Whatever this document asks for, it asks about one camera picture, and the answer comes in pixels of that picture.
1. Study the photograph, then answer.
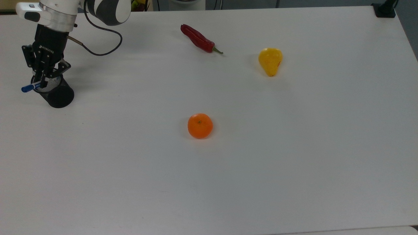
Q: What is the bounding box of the red chili pepper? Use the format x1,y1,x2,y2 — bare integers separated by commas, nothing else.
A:
180,24,224,55

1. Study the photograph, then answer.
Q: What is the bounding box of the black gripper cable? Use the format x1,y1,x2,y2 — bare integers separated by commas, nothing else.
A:
67,0,123,56

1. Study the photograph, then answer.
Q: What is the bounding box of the orange tangerine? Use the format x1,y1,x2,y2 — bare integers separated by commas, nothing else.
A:
187,113,214,140

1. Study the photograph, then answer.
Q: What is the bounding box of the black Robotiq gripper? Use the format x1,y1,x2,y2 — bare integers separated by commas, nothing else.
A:
22,24,72,86

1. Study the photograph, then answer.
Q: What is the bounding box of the black mesh pen cup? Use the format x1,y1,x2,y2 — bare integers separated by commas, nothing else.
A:
31,74,75,109

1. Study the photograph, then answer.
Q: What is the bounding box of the black clamp mount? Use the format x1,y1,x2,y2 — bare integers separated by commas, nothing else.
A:
371,0,399,18

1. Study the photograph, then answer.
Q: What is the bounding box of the white marker with blue cap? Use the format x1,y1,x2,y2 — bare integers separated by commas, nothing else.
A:
21,83,43,93

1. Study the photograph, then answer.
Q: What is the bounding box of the colourful fruit pile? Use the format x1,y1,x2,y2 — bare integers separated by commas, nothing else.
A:
131,0,148,12

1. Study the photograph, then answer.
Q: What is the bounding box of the yellow pear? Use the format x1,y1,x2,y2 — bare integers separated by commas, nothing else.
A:
258,48,283,77

